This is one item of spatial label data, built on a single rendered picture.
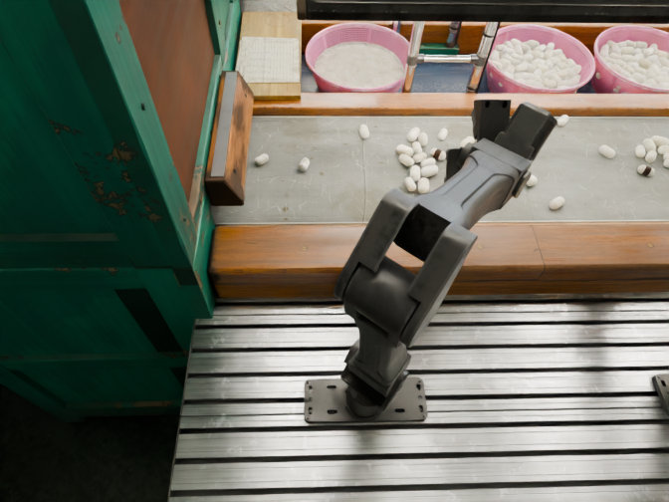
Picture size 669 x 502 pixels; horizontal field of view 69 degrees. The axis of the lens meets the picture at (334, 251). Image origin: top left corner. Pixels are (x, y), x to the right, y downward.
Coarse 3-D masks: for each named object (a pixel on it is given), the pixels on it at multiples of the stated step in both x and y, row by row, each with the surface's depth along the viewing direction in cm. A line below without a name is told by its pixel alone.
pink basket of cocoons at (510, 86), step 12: (528, 24) 126; (504, 36) 126; (516, 36) 128; (528, 36) 128; (540, 36) 127; (564, 36) 124; (492, 48) 125; (564, 48) 125; (576, 48) 123; (576, 60) 123; (588, 60) 120; (492, 72) 118; (588, 72) 118; (492, 84) 121; (504, 84) 117; (516, 84) 113
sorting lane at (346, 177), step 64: (256, 128) 106; (320, 128) 106; (384, 128) 107; (448, 128) 107; (576, 128) 109; (640, 128) 109; (256, 192) 95; (320, 192) 96; (384, 192) 96; (576, 192) 98; (640, 192) 98
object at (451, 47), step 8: (392, 24) 123; (400, 24) 123; (456, 24) 123; (448, 32) 126; (456, 32) 125; (448, 40) 127; (456, 40) 128; (424, 48) 128; (432, 48) 128; (440, 48) 128; (448, 48) 129; (456, 48) 129
